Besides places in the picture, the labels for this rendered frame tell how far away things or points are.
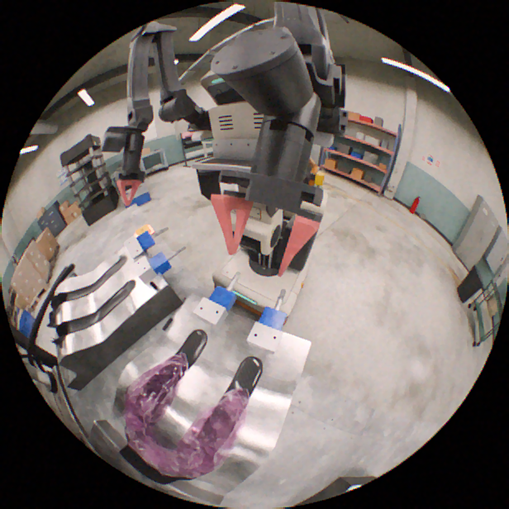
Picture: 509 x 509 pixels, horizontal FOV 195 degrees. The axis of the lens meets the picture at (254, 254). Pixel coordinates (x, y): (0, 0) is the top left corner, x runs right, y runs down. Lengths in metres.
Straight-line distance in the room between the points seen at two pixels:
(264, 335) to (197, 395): 0.15
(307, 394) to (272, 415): 0.10
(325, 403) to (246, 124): 0.70
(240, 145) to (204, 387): 0.56
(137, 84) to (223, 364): 0.68
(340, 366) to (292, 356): 1.03
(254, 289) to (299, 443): 0.84
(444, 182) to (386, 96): 2.73
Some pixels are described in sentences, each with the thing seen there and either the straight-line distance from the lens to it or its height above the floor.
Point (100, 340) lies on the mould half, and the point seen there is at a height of 0.89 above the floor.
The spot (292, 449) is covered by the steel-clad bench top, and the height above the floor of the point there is 0.80.
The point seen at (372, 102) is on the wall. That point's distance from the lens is 5.57.
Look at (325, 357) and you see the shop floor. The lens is 1.25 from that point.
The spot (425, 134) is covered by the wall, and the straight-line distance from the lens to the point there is 5.41.
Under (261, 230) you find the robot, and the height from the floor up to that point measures 0.80.
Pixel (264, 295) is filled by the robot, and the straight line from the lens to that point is 0.96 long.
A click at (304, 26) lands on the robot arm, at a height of 1.29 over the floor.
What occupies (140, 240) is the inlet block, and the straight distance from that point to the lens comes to 0.45.
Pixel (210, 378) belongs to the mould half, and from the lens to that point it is 0.28.
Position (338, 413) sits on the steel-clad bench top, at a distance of 0.39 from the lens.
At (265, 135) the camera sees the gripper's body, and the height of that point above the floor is 1.12.
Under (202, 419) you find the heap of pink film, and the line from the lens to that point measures 0.25.
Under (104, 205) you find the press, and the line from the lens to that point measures 4.39.
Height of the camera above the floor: 1.13
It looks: 47 degrees down
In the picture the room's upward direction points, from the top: straight up
